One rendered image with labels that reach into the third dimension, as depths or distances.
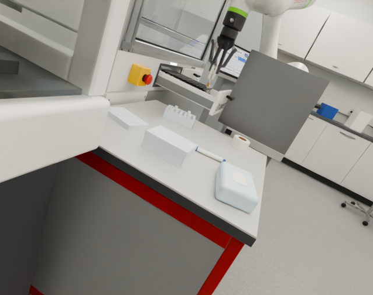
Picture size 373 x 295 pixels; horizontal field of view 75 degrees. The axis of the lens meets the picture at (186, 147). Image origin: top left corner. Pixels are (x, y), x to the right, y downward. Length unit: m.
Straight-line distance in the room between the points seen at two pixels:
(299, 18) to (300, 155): 2.08
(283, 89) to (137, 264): 0.95
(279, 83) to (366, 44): 3.36
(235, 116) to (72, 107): 0.98
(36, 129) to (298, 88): 1.09
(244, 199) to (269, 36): 1.14
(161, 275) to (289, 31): 4.11
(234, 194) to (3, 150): 0.43
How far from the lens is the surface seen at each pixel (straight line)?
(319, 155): 4.20
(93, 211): 0.71
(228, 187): 0.56
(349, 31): 4.51
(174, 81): 1.13
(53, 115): 0.37
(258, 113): 1.25
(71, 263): 0.88
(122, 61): 0.90
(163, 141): 0.62
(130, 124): 0.74
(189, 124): 0.96
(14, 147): 0.36
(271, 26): 1.57
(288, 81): 1.24
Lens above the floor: 1.04
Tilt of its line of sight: 21 degrees down
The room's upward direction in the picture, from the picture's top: 24 degrees clockwise
